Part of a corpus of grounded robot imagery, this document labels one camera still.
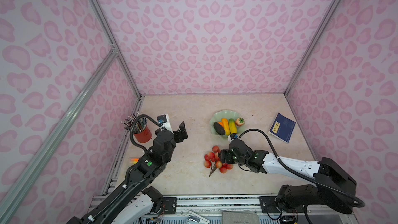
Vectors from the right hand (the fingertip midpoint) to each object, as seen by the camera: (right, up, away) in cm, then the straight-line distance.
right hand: (223, 154), depth 83 cm
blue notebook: (+41, +12, +17) cm, 46 cm away
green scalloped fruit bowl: (-1, +19, +20) cm, 28 cm away
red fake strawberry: (+11, +17, +12) cm, 23 cm away
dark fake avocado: (-1, +13, +10) cm, 16 cm away
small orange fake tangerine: (0, +15, +15) cm, 21 cm away
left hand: (-23, +18, -10) cm, 32 cm away
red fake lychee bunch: (-6, -4, +2) cm, 7 cm away
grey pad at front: (+1, -23, -16) cm, 28 cm away
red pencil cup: (-44, +9, +5) cm, 45 cm away
